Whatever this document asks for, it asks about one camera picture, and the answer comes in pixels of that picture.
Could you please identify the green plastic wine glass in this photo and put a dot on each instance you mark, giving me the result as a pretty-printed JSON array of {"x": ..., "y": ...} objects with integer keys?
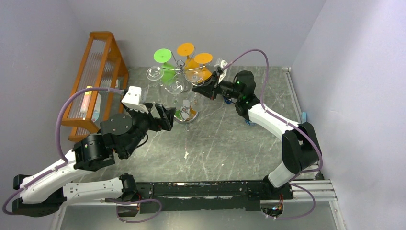
[{"x": 163, "y": 56}]

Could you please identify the yellow pink tube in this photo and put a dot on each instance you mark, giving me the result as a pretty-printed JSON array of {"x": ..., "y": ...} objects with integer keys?
[{"x": 85, "y": 102}]

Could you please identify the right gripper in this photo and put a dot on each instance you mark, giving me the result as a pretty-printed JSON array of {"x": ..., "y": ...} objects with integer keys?
[{"x": 215, "y": 86}]

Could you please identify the orange wooden rack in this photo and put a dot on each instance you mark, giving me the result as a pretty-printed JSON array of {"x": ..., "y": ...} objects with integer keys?
[{"x": 102, "y": 66}]

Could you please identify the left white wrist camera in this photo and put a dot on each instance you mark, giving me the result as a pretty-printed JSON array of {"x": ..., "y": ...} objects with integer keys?
[{"x": 135, "y": 99}]

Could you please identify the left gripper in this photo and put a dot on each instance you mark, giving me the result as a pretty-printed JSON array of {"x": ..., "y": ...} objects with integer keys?
[{"x": 165, "y": 123}]

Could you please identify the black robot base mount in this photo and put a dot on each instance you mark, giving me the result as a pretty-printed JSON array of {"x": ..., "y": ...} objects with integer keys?
[{"x": 212, "y": 195}]

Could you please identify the clear wine glass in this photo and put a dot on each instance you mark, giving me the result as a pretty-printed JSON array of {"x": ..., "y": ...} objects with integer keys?
[
  {"x": 155, "y": 73},
  {"x": 176, "y": 90},
  {"x": 196, "y": 100}
]

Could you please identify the light blue edge clip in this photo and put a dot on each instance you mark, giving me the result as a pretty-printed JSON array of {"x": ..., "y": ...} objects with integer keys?
[{"x": 304, "y": 117}]

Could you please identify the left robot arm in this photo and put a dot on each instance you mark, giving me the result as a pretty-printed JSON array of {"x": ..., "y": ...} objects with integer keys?
[{"x": 119, "y": 136}]

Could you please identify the orange plastic wine glass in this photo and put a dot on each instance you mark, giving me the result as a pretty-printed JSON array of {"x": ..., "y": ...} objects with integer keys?
[
  {"x": 200, "y": 74},
  {"x": 187, "y": 50}
]

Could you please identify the blue black utility tool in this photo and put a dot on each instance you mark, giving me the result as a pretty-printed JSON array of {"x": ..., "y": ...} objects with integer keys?
[{"x": 227, "y": 101}]

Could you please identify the chrome wine glass rack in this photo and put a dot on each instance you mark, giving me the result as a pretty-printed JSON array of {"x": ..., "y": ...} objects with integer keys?
[{"x": 176, "y": 78}]

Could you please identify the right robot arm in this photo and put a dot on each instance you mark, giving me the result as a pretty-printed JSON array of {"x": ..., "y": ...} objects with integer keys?
[{"x": 300, "y": 148}]

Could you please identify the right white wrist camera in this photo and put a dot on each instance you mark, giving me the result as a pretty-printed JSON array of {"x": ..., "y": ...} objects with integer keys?
[{"x": 219, "y": 66}]

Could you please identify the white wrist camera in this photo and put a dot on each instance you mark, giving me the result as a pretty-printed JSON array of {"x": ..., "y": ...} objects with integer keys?
[
  {"x": 219, "y": 66},
  {"x": 135, "y": 99}
]

